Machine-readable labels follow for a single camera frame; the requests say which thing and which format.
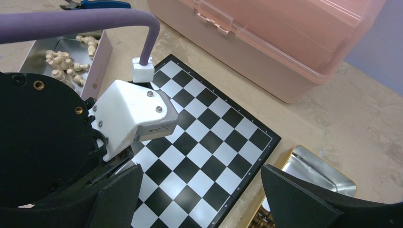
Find gold metal tin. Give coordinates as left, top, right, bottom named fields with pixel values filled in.
left=238, top=145, right=357, bottom=228

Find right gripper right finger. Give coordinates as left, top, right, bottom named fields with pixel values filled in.
left=261, top=164, right=403, bottom=228

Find dark wooden chess pieces pile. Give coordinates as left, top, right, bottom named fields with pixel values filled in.
left=248, top=212, right=276, bottom=228

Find silver pink metal tin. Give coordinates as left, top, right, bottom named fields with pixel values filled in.
left=19, top=30, right=112, bottom=100

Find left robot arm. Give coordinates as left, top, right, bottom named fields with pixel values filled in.
left=0, top=73, right=107, bottom=208

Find blue handled cutting pliers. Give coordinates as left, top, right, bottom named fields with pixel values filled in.
left=59, top=0, right=132, bottom=10

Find pink plastic storage box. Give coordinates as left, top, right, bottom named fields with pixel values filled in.
left=148, top=0, right=385, bottom=104

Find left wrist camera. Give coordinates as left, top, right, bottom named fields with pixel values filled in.
left=89, top=57, right=179, bottom=162

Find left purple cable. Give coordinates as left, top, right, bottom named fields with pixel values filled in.
left=0, top=8, right=161, bottom=67

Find black white chess board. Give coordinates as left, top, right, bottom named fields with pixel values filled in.
left=131, top=55, right=281, bottom=228

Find light wooden chess pieces pile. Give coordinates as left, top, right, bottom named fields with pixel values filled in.
left=45, top=35, right=99, bottom=89

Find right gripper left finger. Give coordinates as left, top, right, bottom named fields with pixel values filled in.
left=0, top=164, right=143, bottom=228

